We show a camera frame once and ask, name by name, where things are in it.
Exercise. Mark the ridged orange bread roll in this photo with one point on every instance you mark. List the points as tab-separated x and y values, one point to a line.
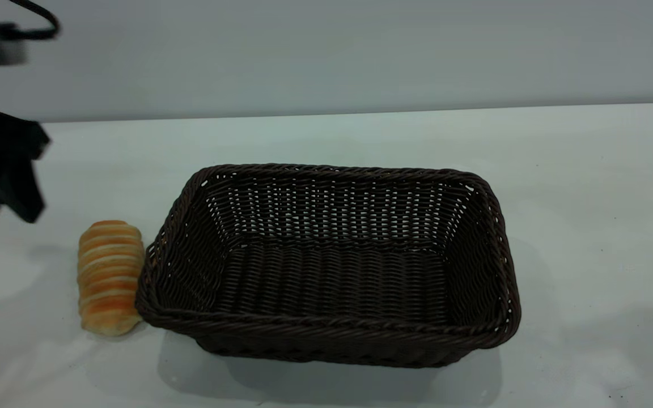
110	277

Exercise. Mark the dark brown woven basket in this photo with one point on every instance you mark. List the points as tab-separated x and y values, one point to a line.
332	283

